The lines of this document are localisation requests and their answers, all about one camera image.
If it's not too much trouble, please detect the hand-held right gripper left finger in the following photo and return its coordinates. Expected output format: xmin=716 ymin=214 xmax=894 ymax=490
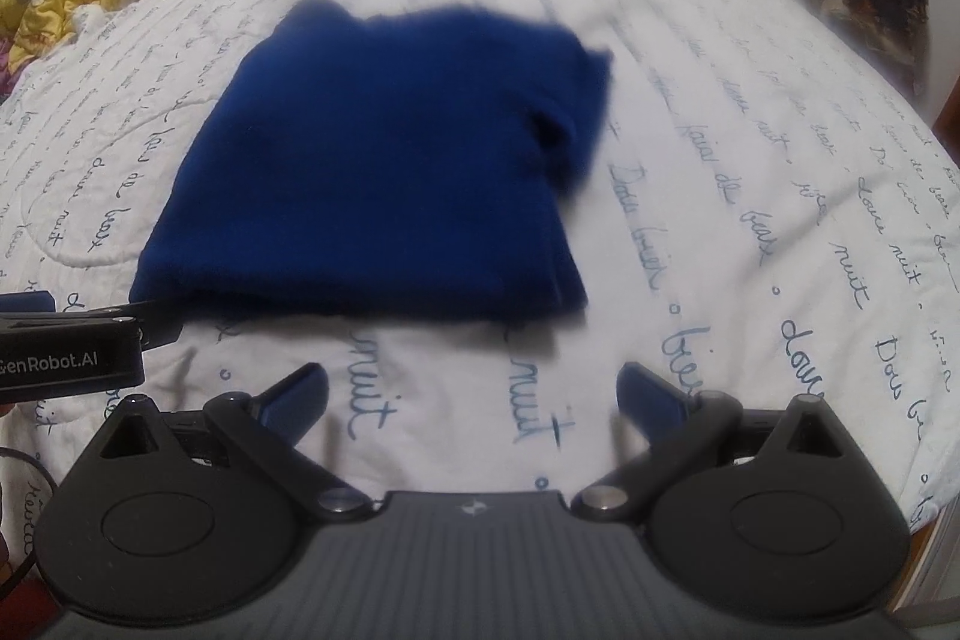
xmin=97 ymin=362 xmax=372 ymax=522

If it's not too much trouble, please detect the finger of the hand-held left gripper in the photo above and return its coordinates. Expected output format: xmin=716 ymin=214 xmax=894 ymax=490
xmin=0 ymin=290 xmax=55 ymax=316
xmin=52 ymin=302 xmax=185 ymax=350

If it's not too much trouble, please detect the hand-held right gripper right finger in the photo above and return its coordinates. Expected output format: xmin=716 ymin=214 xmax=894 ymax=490
xmin=574 ymin=361 xmax=848 ymax=522

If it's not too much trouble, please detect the blue sweater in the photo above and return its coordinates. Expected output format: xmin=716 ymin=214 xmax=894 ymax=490
xmin=129 ymin=0 xmax=616 ymax=327

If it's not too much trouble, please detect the white script-printed bedspread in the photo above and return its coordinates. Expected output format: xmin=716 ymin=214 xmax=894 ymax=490
xmin=0 ymin=0 xmax=960 ymax=536

